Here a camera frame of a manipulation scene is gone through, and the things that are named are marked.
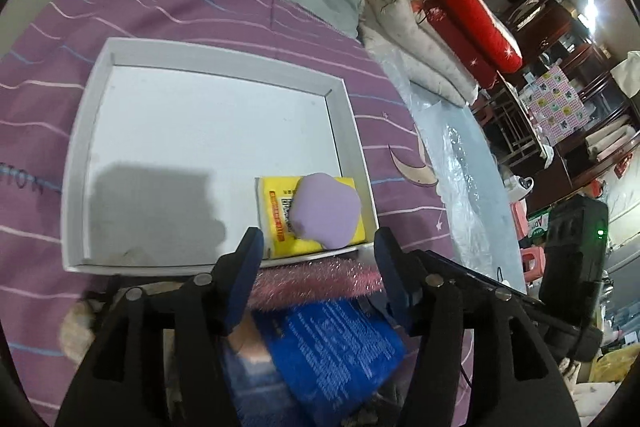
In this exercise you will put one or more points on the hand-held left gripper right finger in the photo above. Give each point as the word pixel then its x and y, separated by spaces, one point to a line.
pixel 392 277

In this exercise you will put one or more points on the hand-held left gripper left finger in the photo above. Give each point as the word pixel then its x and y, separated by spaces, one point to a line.
pixel 245 277

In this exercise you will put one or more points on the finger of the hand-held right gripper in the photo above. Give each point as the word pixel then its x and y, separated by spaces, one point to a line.
pixel 475 274

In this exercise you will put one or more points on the pink glitter sponge cloth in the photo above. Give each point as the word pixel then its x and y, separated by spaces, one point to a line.
pixel 310 282

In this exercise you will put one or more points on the white cardboard box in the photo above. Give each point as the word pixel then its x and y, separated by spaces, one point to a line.
pixel 200 127

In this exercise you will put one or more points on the green and white carton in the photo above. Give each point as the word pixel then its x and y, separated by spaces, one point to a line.
pixel 539 224

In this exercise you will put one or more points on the pink plastic stool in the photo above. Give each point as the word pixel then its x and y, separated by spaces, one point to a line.
pixel 525 227

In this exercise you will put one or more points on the yellow packet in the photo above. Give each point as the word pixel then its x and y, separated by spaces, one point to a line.
pixel 272 207

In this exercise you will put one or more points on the purple makeup puff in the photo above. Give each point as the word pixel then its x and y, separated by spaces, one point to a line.
pixel 325 212

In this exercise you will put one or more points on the blue plastic packet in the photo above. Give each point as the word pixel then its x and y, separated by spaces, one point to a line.
pixel 330 352

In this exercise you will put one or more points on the white small device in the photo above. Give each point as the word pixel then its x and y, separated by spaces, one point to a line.
pixel 520 184

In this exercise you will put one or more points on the yellow plastic bag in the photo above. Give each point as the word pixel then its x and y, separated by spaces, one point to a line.
pixel 612 364

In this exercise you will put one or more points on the clear plastic sheet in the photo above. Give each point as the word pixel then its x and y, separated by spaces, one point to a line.
pixel 470 167

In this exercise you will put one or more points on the dark wooden cabinet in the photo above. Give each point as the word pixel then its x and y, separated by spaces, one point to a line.
pixel 575 157

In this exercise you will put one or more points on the pink checkered printed cloth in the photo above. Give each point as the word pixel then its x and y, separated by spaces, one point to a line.
pixel 552 104

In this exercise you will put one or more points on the white folded quilt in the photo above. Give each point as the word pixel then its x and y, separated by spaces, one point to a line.
pixel 400 27

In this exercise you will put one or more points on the red floral quilt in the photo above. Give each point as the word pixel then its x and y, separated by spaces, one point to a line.
pixel 470 17

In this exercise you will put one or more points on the purple striped bed sheet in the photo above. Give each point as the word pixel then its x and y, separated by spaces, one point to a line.
pixel 225 17

